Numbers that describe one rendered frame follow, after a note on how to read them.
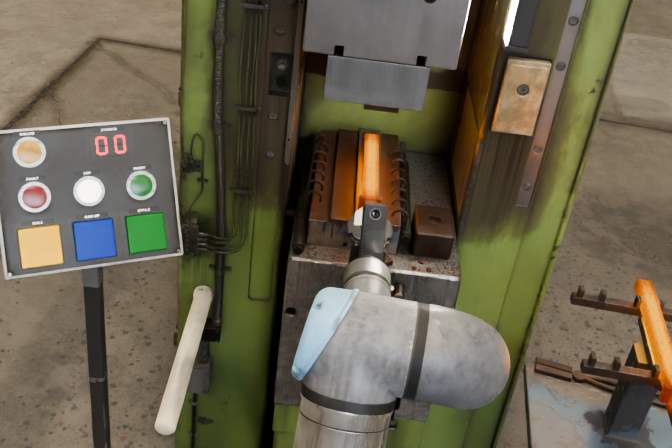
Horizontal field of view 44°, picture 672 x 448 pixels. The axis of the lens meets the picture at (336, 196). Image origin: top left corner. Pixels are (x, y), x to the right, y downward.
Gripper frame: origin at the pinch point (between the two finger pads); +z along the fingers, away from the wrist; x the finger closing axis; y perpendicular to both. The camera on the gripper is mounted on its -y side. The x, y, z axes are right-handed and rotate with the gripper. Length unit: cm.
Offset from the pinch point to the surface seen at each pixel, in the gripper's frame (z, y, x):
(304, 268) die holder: -3.3, 15.6, -12.2
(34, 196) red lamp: -17, -4, -64
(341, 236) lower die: 2.7, 10.3, -5.0
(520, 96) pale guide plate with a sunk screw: 14.9, -22.7, 28.8
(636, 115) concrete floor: 294, 107, 168
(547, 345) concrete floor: 84, 105, 79
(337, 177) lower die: 20.2, 6.0, -7.1
